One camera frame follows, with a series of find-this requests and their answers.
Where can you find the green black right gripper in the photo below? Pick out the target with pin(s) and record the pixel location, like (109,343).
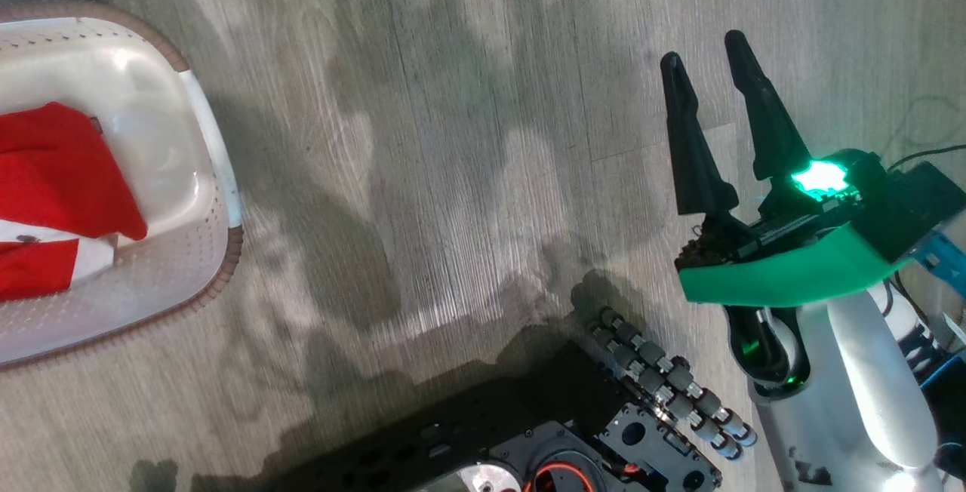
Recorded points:
(792,277)

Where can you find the red white garment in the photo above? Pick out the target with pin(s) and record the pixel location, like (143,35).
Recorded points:
(60,175)

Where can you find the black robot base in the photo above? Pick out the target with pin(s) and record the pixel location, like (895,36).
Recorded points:
(483,424)

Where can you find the white perforated laundry basket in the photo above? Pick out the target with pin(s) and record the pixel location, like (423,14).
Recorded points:
(151,122)

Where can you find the grey roller omni wheel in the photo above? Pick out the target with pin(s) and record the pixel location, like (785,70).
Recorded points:
(664,379)

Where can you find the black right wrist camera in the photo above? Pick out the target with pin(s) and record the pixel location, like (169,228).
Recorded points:
(906,205)

